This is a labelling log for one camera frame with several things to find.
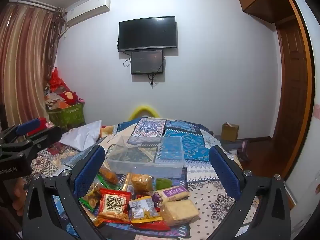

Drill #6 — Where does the white pillow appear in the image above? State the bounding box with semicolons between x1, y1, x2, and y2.
60;120;102;152

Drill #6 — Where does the orange fried snack bag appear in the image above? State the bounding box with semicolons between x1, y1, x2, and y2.
99;167;119;185

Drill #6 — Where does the pink plush toy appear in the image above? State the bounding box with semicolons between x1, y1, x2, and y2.
46;121;55;128

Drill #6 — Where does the small black wall monitor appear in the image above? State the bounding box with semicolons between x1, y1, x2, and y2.
131;50;164;75

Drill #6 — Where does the clear plastic storage bin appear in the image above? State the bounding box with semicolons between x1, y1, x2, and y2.
106;135;185;178

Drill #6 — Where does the red box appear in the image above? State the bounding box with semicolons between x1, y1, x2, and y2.
27;117;47;137

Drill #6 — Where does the orange puffed snack bag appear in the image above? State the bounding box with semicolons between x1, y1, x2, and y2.
131;173;153;193

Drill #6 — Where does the patchwork patterned bedspread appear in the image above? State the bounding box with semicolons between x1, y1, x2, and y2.
31;117;235;239

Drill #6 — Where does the gold-edged sesame bar pack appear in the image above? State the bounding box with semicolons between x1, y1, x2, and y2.
121;173;135;196

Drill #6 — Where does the purple label crisp roll pack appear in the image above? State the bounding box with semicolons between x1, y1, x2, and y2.
151;185;189;207

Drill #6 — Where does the green jelly cup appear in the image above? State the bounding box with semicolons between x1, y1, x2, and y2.
155;178;172;191

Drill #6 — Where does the yellow chips snack bag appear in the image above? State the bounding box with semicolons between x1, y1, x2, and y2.
129;196;163;224

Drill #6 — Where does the white air conditioner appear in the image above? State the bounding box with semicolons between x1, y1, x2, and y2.
66;0;111;27

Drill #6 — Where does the beige bread block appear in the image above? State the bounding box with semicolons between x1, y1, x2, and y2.
160;199;200;226

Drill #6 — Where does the yellow curved tube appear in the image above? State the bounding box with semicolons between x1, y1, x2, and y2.
129;105;160;121

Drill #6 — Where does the red peanut snack bag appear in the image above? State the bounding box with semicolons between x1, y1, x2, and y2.
98;189;131;224

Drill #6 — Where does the striped brown curtain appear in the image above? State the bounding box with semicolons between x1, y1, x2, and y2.
1;3;65;126

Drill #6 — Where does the person's left hand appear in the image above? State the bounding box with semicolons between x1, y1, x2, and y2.
12;178;27;216

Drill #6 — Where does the large black wall television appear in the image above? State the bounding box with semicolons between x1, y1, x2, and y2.
118;16;177;51

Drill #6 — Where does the red flat candy wrapper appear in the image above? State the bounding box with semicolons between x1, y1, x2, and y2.
131;220;171;231

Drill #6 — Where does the green storage basket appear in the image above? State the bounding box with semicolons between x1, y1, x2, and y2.
47;103;86;130

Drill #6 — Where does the brown wooden door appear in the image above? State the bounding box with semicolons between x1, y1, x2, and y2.
273;16;313;179

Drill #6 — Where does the small cardboard box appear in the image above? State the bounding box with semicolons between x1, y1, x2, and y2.
221;122;239;142

